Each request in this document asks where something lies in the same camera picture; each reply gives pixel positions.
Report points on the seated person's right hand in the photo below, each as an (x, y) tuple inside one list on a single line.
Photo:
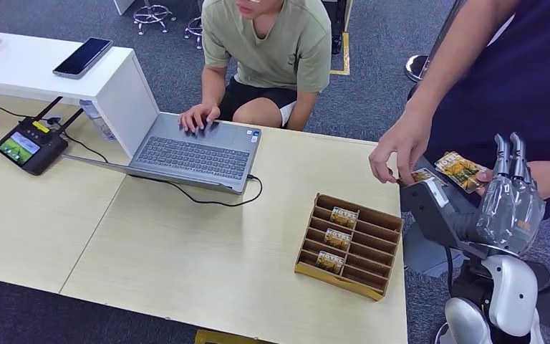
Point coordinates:
[(199, 116)]

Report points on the standing person's left hand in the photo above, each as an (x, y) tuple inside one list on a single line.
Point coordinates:
[(484, 175)]

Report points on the standing person's right hand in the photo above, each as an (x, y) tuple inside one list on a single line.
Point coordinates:
[(403, 142)]

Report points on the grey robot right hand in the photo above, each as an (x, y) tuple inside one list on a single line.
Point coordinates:
[(510, 213)]

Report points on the hotel key card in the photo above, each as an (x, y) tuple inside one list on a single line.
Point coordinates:
[(424, 175), (337, 239), (344, 217), (330, 262), (462, 172)]

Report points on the seated person's right forearm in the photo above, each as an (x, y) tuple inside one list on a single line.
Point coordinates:
[(214, 88)]

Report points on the seated person's left forearm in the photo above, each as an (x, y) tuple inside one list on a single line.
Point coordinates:
[(302, 111)]

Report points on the standing person's right forearm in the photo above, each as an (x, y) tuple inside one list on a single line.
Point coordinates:
[(460, 61)]

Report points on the standing person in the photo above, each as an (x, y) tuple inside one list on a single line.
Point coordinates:
[(517, 85)]

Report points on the seated person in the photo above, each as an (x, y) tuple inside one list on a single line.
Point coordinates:
[(268, 47)]

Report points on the wooden card holder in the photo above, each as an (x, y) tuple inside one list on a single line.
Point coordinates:
[(346, 285)]

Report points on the chrome stool base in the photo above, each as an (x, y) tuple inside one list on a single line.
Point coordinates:
[(154, 13), (194, 32)]

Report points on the clear plastic bottle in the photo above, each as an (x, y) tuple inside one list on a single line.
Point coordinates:
[(98, 123)]

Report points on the yellow floor tape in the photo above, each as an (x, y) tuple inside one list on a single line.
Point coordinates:
[(223, 338), (346, 54)]

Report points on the black shoe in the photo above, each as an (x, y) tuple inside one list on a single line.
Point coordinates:
[(336, 45)]

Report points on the black smartphone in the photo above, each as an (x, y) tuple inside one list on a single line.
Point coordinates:
[(83, 57)]

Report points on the white furniture corner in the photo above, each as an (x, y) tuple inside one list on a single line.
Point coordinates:
[(122, 5)]

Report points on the black controller with screen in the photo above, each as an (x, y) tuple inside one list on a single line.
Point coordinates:
[(42, 154)]

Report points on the white desk shelf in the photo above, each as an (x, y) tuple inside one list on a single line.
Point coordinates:
[(28, 66)]

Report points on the dark wrist camera box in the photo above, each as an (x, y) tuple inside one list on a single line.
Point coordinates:
[(427, 209)]

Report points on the chrome stanchion post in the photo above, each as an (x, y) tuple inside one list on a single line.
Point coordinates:
[(417, 69)]

